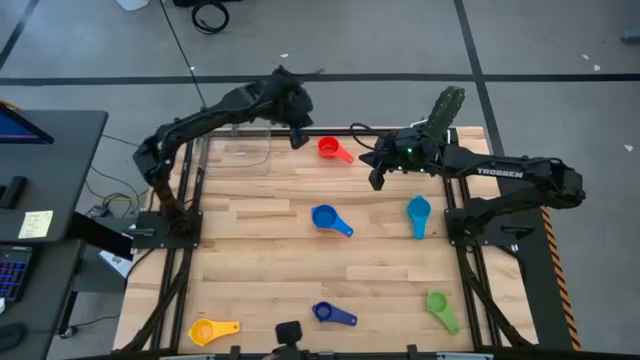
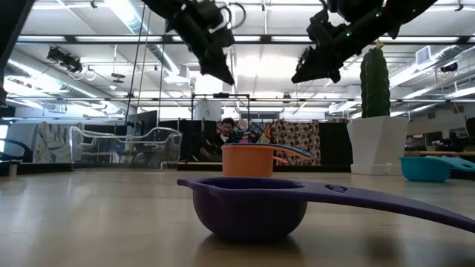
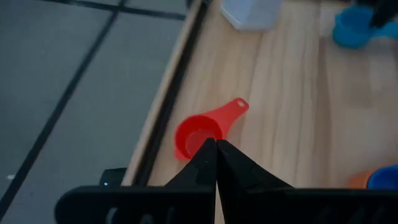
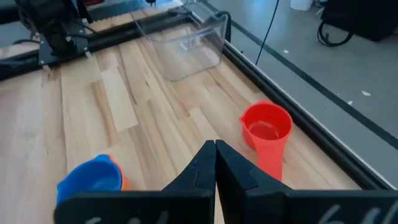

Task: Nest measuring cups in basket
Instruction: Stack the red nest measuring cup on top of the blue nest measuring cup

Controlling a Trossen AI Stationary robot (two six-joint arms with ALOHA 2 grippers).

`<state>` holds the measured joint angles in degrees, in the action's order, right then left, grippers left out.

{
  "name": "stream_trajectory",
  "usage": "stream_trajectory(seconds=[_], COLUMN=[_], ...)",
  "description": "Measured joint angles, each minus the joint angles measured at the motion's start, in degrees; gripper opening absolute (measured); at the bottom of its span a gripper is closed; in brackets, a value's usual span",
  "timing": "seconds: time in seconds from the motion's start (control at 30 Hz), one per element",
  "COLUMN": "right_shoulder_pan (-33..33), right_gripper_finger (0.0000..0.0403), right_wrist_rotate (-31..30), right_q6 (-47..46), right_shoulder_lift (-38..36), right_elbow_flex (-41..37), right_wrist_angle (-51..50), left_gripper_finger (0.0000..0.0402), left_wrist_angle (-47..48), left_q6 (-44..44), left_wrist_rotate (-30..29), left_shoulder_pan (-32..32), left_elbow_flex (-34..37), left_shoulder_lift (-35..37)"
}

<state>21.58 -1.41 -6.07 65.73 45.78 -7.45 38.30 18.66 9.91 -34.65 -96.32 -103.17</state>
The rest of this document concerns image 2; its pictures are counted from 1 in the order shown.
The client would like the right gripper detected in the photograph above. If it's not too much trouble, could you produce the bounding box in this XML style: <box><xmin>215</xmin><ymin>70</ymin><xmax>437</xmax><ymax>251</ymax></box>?
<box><xmin>291</xmin><ymin>5</ymin><xmax>387</xmax><ymax>85</ymax></box>

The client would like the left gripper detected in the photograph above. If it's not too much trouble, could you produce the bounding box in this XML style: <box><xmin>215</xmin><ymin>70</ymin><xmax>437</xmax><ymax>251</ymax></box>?
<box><xmin>163</xmin><ymin>0</ymin><xmax>237</xmax><ymax>86</ymax></box>

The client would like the blue measuring cup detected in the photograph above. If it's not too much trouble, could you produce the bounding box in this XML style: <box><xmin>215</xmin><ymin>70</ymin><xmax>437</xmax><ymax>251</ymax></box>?
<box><xmin>222</xmin><ymin>142</ymin><xmax>314</xmax><ymax>159</ymax></box>

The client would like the orange measuring cup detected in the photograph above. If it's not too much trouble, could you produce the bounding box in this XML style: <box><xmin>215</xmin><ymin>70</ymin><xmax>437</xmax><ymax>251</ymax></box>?
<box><xmin>221</xmin><ymin>144</ymin><xmax>312</xmax><ymax>178</ymax></box>

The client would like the teal measuring cup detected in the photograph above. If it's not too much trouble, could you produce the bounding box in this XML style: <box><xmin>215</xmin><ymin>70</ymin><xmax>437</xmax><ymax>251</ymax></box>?
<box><xmin>399</xmin><ymin>155</ymin><xmax>475</xmax><ymax>183</ymax></box>

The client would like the purple measuring cup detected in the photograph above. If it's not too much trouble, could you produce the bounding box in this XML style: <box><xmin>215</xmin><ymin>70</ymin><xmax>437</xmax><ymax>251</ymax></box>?
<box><xmin>177</xmin><ymin>177</ymin><xmax>475</xmax><ymax>243</ymax></box>

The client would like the clear plastic basket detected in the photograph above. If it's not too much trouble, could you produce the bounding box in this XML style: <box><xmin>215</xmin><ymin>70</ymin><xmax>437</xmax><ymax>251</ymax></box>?
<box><xmin>69</xmin><ymin>125</ymin><xmax>183</xmax><ymax>172</ymax></box>

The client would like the green cactus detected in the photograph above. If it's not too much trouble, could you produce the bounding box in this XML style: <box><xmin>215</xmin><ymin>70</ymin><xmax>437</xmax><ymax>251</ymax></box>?
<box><xmin>359</xmin><ymin>46</ymin><xmax>391</xmax><ymax>119</ymax></box>

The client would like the brown circle-pattern cloth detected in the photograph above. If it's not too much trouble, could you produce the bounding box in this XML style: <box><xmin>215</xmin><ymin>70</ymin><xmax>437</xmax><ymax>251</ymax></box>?
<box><xmin>270</xmin><ymin>119</ymin><xmax>322</xmax><ymax>167</ymax></box>

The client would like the black partition panel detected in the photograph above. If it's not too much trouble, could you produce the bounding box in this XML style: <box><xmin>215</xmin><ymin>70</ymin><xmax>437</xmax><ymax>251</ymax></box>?
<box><xmin>158</xmin><ymin>119</ymin><xmax>353</xmax><ymax>167</ymax></box>

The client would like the person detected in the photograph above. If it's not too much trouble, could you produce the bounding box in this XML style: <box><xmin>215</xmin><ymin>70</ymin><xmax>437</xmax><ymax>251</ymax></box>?
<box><xmin>198</xmin><ymin>117</ymin><xmax>238</xmax><ymax>162</ymax></box>

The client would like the colourful diamond-pattern cloth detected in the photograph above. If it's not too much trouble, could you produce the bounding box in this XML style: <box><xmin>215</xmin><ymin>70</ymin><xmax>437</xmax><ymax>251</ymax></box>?
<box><xmin>233</xmin><ymin>119</ymin><xmax>275</xmax><ymax>145</ymax></box>

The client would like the white planter pot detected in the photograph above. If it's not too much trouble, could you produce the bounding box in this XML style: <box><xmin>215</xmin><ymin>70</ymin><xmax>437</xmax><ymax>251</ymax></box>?
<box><xmin>346</xmin><ymin>116</ymin><xmax>409</xmax><ymax>177</ymax></box>

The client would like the black monitor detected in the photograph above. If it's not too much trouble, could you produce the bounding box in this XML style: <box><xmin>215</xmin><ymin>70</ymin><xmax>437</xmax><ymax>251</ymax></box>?
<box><xmin>127</xmin><ymin>110</ymin><xmax>159</xmax><ymax>136</ymax></box>

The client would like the white air vent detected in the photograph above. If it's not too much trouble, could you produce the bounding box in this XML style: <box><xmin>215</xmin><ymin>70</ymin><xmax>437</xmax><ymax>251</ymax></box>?
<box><xmin>415</xmin><ymin>45</ymin><xmax>432</xmax><ymax>66</ymax></box>

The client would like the wooden bench top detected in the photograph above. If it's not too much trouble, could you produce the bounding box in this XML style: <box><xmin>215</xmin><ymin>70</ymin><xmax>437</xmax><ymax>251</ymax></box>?
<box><xmin>404</xmin><ymin>150</ymin><xmax>475</xmax><ymax>157</ymax></box>

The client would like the grey leaf-pattern cloth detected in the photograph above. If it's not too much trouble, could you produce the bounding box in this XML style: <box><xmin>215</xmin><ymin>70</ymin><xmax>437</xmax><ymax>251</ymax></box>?
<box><xmin>7</xmin><ymin>121</ymin><xmax>85</xmax><ymax>164</ymax></box>

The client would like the black metal rack frame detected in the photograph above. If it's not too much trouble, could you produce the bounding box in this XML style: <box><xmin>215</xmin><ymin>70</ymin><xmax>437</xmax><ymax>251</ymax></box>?
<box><xmin>191</xmin><ymin>92</ymin><xmax>251</xmax><ymax>163</ymax></box>

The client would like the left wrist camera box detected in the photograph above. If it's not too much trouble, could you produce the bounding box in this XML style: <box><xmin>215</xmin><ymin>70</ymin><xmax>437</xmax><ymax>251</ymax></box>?
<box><xmin>202</xmin><ymin>0</ymin><xmax>227</xmax><ymax>30</ymax></box>

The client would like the thin hanging cable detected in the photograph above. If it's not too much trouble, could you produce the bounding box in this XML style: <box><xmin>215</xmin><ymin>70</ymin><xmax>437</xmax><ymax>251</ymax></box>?
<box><xmin>157</xmin><ymin>29</ymin><xmax>167</xmax><ymax>127</ymax></box>
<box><xmin>124</xmin><ymin>0</ymin><xmax>148</xmax><ymax>123</ymax></box>

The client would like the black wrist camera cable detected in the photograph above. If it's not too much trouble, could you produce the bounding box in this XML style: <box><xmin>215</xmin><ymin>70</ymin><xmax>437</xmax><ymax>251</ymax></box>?
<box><xmin>218</xmin><ymin>1</ymin><xmax>246</xmax><ymax>30</ymax></box>

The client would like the black table frame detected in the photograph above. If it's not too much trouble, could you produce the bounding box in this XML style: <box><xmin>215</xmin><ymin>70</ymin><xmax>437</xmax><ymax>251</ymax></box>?
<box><xmin>0</xmin><ymin>161</ymin><xmax>475</xmax><ymax>182</ymax></box>

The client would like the black double camera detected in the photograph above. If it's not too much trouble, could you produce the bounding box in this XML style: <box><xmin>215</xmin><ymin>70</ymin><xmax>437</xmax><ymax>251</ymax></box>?
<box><xmin>47</xmin><ymin>46</ymin><xmax>83</xmax><ymax>74</ymax></box>

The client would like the black curved cable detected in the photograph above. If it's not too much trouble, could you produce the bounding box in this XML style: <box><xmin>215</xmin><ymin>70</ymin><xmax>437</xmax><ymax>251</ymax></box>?
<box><xmin>0</xmin><ymin>137</ymin><xmax>33</xmax><ymax>163</ymax></box>

